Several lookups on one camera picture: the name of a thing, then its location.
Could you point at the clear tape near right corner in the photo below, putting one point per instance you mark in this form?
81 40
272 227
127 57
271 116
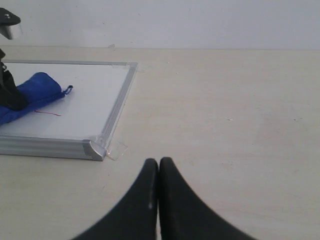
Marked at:
116 150

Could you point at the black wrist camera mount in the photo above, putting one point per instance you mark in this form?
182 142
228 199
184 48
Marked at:
10 24

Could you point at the blue cloth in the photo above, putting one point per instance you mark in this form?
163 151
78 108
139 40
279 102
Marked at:
40 91

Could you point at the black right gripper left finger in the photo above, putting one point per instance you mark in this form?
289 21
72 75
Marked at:
134 217

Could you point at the white board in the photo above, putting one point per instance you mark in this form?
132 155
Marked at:
78 126

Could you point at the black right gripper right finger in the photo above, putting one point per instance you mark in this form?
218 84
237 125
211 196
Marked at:
183 215

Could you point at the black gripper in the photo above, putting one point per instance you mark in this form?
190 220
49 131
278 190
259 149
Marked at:
10 96

